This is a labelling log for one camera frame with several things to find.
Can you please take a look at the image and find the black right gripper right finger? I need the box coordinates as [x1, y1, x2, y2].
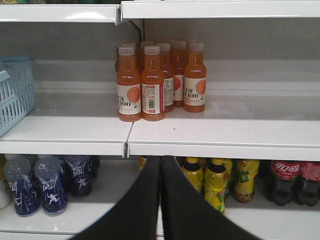
[160, 155, 258, 240]

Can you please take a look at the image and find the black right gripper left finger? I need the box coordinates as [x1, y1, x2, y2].
[72, 155, 161, 240]

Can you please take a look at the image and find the light blue plastic basket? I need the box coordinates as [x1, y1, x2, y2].
[0, 56, 36, 136]

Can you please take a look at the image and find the yellow lemon tea bottle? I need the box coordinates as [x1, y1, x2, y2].
[233, 159, 260, 204]
[182, 156, 204, 195]
[204, 158, 228, 214]

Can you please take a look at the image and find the blue sports drink bottle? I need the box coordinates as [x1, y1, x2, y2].
[64, 155, 92, 198]
[4, 153, 41, 217]
[34, 154, 68, 217]

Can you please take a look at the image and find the plastic cola bottle red label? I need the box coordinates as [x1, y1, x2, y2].
[294, 161, 320, 207]
[265, 160, 301, 206]

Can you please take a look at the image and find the orange C100 juice bottle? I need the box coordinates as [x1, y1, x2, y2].
[116, 45, 142, 122]
[141, 45, 165, 122]
[184, 42, 207, 113]

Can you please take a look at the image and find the white metal shelf unit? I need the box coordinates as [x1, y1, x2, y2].
[0, 0, 320, 240]

